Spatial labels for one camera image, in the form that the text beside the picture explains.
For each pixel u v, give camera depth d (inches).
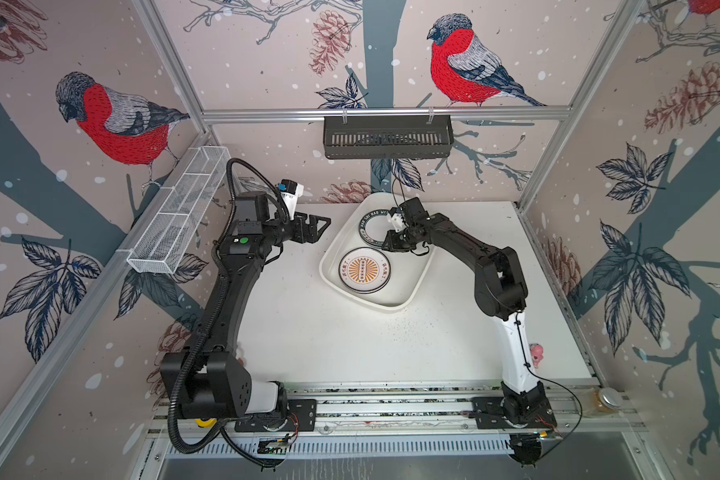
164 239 28.5
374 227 44.3
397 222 37.0
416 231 30.4
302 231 26.5
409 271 38.2
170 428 13.7
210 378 15.6
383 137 41.0
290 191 26.4
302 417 28.7
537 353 31.9
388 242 37.7
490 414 28.7
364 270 39.4
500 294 22.9
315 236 27.1
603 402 26.3
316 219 26.9
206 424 28.4
